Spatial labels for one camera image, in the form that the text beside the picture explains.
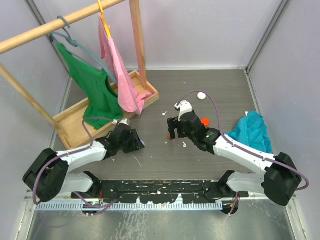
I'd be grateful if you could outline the yellow hanger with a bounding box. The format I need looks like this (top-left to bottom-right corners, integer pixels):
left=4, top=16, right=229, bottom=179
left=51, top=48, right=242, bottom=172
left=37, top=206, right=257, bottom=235
left=97, top=0, right=112, bottom=38

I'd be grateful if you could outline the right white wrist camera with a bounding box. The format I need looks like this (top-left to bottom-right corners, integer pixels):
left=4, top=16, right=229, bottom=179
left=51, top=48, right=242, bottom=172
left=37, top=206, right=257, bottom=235
left=174, top=100, right=193, bottom=122

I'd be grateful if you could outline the wooden clothes rack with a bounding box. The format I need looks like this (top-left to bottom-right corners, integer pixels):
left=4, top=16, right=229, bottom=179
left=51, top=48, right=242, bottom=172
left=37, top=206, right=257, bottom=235
left=0, top=0, right=160, bottom=150

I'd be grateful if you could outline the green shirt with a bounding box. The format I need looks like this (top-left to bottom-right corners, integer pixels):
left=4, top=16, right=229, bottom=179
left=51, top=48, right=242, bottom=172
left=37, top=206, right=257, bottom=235
left=56, top=43, right=124, bottom=130

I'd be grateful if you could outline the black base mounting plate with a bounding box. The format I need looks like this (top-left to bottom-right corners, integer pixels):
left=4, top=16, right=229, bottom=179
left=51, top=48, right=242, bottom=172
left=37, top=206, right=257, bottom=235
left=94, top=179, right=250, bottom=205

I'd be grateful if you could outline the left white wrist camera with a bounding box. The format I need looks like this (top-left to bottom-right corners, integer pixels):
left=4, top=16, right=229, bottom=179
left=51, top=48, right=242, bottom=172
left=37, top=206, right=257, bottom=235
left=118, top=118, right=131, bottom=126

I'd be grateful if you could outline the white round charging case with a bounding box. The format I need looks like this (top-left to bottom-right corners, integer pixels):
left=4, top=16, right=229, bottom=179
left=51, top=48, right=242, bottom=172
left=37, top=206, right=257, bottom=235
left=197, top=92, right=207, bottom=101

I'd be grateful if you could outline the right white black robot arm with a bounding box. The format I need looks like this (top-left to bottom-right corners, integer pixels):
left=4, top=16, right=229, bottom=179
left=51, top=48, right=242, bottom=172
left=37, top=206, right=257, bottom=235
left=167, top=111, right=302, bottom=206

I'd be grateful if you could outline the blue-grey hanger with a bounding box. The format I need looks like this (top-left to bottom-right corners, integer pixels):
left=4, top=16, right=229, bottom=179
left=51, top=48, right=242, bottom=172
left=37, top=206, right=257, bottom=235
left=48, top=27, right=118, bottom=84

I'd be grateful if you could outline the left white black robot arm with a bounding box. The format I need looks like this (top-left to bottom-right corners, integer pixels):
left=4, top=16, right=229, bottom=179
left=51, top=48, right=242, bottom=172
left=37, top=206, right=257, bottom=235
left=22, top=123, right=145, bottom=205

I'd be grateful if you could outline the white slotted cable duct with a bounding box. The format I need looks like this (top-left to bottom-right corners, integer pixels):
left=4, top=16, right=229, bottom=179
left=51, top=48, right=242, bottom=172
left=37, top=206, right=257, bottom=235
left=47, top=200, right=223, bottom=211

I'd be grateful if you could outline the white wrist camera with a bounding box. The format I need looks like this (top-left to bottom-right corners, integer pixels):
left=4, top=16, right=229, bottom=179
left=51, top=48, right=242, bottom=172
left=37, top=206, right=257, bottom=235
left=118, top=118, right=131, bottom=126
left=174, top=100, right=193, bottom=122

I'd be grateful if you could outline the orange charging case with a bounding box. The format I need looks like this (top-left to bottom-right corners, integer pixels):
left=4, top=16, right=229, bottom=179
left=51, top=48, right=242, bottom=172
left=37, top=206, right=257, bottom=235
left=201, top=118, right=210, bottom=127

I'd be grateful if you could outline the pink cloth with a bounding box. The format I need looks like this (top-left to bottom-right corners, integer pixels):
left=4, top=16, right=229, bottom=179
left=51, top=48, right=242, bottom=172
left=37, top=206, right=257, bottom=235
left=98, top=14, right=152, bottom=115

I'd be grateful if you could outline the teal cloth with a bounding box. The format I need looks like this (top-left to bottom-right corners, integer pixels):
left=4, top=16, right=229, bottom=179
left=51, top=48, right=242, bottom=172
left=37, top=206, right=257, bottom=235
left=226, top=110, right=273, bottom=154

